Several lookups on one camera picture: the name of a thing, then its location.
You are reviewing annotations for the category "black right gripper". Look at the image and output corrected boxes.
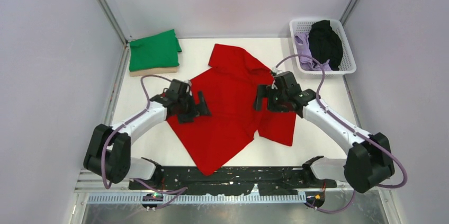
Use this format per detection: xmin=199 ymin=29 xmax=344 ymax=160
xmin=253 ymin=84 xmax=289 ymax=113

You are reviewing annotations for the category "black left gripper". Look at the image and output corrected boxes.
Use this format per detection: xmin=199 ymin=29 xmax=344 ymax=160
xmin=177 ymin=91 xmax=210 ymax=124

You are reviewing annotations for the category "red t-shirt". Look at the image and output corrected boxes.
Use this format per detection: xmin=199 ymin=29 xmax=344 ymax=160
xmin=167 ymin=43 xmax=297 ymax=176

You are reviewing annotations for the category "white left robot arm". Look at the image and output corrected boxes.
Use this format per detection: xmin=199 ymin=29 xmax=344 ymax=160
xmin=83 ymin=79 xmax=211 ymax=189

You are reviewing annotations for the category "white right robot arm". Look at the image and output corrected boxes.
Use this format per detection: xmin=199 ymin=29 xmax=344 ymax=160
xmin=254 ymin=71 xmax=395 ymax=193

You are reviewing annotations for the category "folded beige t-shirt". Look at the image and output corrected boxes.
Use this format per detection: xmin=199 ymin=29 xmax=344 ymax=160
xmin=129 ymin=67 xmax=178 ymax=77

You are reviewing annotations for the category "lilac t-shirt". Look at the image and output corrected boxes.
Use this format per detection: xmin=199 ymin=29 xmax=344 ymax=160
xmin=293 ymin=32 xmax=321 ymax=71

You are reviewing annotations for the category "folded green t-shirt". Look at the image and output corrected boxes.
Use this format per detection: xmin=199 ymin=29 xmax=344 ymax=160
xmin=129 ymin=29 xmax=182 ymax=72

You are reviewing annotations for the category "black t-shirt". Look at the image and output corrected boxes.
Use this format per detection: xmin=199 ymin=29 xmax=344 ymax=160
xmin=309 ymin=20 xmax=343 ymax=71

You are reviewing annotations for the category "white plastic laundry basket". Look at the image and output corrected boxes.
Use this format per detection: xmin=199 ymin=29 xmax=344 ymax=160
xmin=289 ymin=17 xmax=356 ymax=77

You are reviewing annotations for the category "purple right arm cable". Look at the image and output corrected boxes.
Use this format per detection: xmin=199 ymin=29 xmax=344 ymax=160
xmin=273 ymin=53 xmax=409 ymax=215

